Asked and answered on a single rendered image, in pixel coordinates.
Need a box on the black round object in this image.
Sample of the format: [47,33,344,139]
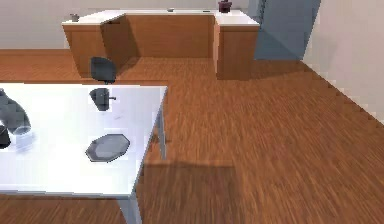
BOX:
[0,125,12,150]

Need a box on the grey curved object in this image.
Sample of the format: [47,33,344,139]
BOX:
[0,88,32,136]

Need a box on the white table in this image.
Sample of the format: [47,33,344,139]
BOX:
[0,82,169,224]

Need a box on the grey octagonal plate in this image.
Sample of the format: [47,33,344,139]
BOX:
[84,133,131,164]

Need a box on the dark grey chair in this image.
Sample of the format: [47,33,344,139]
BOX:
[89,56,118,85]

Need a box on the dark red pot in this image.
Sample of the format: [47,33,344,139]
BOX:
[217,0,233,14]

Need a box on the dark grey mug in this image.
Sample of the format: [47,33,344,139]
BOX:
[89,87,118,112]

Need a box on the blue grey door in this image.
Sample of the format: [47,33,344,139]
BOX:
[247,0,323,62]

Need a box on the wooden counter with white top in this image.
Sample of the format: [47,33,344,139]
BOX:
[61,9,261,81]

